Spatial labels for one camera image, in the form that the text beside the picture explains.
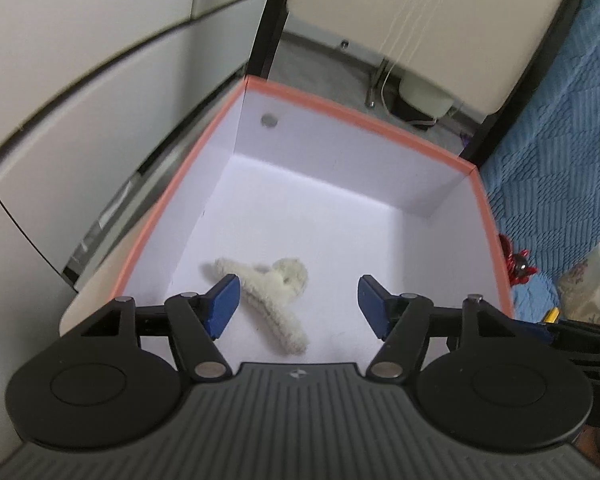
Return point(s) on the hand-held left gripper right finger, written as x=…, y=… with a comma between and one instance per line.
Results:
x=372, y=305

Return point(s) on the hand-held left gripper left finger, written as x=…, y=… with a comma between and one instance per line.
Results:
x=223, y=304

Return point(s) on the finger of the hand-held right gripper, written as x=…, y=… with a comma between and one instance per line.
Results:
x=570, y=335

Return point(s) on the small yellow stick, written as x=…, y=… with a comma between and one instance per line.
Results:
x=551, y=315

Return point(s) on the fuzzy cream hair claw clip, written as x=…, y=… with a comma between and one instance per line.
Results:
x=275, y=292

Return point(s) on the orange-rimmed white cardboard box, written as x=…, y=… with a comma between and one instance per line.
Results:
x=330, y=200

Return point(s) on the floral cloth with red trim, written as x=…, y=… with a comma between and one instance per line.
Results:
x=587, y=285

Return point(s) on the blue quilted blanket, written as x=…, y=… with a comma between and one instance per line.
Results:
x=555, y=135

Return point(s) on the white power adapter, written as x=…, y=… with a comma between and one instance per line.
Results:
x=425, y=96

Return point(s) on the white cabinet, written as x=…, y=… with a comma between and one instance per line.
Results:
x=80, y=85

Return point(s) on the thin white threads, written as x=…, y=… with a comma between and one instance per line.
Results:
x=410, y=15

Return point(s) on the beige panel with black frame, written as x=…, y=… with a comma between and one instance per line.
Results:
x=405, y=15

